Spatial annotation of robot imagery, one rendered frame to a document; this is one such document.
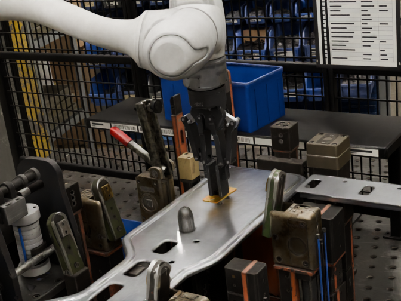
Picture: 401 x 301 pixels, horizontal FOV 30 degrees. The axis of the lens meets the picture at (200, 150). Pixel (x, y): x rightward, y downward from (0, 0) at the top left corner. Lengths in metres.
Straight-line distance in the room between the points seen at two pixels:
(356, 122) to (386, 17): 0.27
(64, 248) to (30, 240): 0.07
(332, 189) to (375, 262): 0.38
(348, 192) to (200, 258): 0.38
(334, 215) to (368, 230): 0.56
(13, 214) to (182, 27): 0.43
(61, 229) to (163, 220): 0.25
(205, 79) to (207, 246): 0.32
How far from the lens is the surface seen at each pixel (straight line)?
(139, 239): 1.48
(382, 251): 1.99
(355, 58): 1.94
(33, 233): 1.44
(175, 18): 1.28
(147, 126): 1.59
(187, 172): 1.68
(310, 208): 1.42
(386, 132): 1.83
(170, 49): 1.24
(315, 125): 1.91
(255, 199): 1.58
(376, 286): 1.84
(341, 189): 1.60
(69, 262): 1.41
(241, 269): 1.35
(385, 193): 1.58
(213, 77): 1.45
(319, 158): 1.70
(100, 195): 1.50
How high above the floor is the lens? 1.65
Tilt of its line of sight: 20 degrees down
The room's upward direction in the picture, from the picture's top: 7 degrees counter-clockwise
